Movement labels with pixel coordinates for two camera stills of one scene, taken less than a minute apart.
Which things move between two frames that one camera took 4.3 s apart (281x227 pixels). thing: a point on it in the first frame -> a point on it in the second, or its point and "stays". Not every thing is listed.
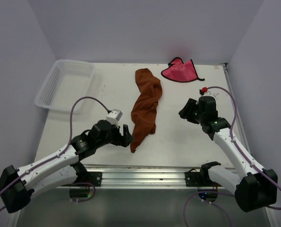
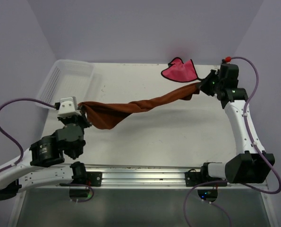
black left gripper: [123, 140] -> [82, 117]
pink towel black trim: [179, 72] stays
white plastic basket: [66, 80] stays
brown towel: [143, 117] -> [106, 116]
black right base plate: [197, 179] stays
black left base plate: [94, 178] stays
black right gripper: [186, 112] -> [203, 85]
